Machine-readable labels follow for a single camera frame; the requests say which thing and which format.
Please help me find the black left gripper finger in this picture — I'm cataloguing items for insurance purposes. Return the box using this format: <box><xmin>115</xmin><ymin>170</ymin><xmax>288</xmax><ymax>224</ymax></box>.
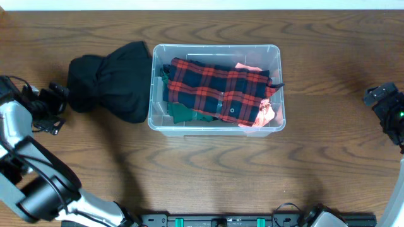
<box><xmin>49</xmin><ymin>82</ymin><xmax>69</xmax><ymax>98</ymax></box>
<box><xmin>33</xmin><ymin>116</ymin><xmax>66</xmax><ymax>135</ymax></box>

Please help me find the black shirt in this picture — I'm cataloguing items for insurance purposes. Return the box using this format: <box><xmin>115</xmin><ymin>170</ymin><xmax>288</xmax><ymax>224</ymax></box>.
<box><xmin>66</xmin><ymin>41</ymin><xmax>152</xmax><ymax>124</ymax></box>

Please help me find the dark green garment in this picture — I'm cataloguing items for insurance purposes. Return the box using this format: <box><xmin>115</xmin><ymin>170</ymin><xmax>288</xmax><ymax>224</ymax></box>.
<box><xmin>160</xmin><ymin>69</ymin><xmax>217</xmax><ymax>124</ymax></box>

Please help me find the pink t-shirt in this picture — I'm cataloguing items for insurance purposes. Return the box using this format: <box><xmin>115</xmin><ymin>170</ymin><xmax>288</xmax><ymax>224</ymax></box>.
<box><xmin>235</xmin><ymin>62</ymin><xmax>275</xmax><ymax>127</ymax></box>

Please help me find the red navy plaid shirt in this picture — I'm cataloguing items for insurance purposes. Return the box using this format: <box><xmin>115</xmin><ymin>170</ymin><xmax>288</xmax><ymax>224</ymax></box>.
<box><xmin>162</xmin><ymin>57</ymin><xmax>284</xmax><ymax>127</ymax></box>

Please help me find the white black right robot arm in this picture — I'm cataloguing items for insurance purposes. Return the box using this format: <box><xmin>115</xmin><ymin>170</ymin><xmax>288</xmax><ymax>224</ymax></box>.
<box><xmin>298</xmin><ymin>82</ymin><xmax>403</xmax><ymax>227</ymax></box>

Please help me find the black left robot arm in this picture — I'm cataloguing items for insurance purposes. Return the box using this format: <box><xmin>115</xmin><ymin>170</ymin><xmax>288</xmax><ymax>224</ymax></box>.
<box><xmin>1</xmin><ymin>76</ymin><xmax>142</xmax><ymax>227</ymax></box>

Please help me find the clear plastic storage container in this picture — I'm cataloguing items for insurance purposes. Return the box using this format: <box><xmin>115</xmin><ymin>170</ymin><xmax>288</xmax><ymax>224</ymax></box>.
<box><xmin>148</xmin><ymin>44</ymin><xmax>286</xmax><ymax>137</ymax></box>

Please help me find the black right camera cable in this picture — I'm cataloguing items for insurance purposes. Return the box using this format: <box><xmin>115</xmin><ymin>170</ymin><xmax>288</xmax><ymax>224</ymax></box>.
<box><xmin>273</xmin><ymin>202</ymin><xmax>304</xmax><ymax>227</ymax></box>

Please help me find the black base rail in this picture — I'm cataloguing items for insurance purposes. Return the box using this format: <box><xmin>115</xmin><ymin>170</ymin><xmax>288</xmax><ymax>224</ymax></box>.
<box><xmin>61</xmin><ymin>212</ymin><xmax>378</xmax><ymax>227</ymax></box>

